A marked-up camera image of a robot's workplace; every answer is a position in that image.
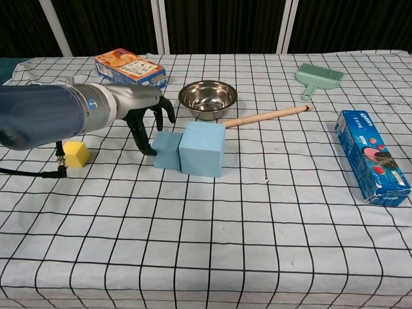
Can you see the wooden rolling stick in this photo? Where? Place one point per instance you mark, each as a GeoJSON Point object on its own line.
{"type": "Point", "coordinates": [267, 116]}

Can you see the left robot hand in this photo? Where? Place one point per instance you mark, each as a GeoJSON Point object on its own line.
{"type": "Point", "coordinates": [135, 96]}

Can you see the stainless steel bowl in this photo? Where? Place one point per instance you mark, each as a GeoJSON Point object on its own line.
{"type": "Point", "coordinates": [207, 96]}

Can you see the teal table pad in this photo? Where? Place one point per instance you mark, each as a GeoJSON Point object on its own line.
{"type": "Point", "coordinates": [6, 71]}

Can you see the medium blue foam cube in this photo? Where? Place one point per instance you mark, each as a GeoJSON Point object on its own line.
{"type": "Point", "coordinates": [165, 151]}

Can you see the green hand brush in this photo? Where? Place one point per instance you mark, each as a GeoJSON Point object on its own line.
{"type": "Point", "coordinates": [318, 77]}

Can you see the blue Oreo box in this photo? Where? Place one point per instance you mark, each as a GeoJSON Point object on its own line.
{"type": "Point", "coordinates": [370, 157]}

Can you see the white partition frame post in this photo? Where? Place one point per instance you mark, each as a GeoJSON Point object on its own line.
{"type": "Point", "coordinates": [56, 29]}
{"type": "Point", "coordinates": [287, 25]}
{"type": "Point", "coordinates": [160, 25]}

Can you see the large blue foam cube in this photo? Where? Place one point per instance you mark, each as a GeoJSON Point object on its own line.
{"type": "Point", "coordinates": [201, 151]}

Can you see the white checked tablecloth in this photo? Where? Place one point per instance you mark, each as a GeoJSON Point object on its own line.
{"type": "Point", "coordinates": [225, 241]}

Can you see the orange blue cracker box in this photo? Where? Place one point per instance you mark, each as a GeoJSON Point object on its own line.
{"type": "Point", "coordinates": [128, 66]}

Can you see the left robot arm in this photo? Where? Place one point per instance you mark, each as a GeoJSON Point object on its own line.
{"type": "Point", "coordinates": [38, 116]}

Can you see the small yellow foam cube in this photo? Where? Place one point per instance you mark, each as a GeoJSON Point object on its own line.
{"type": "Point", "coordinates": [75, 154]}

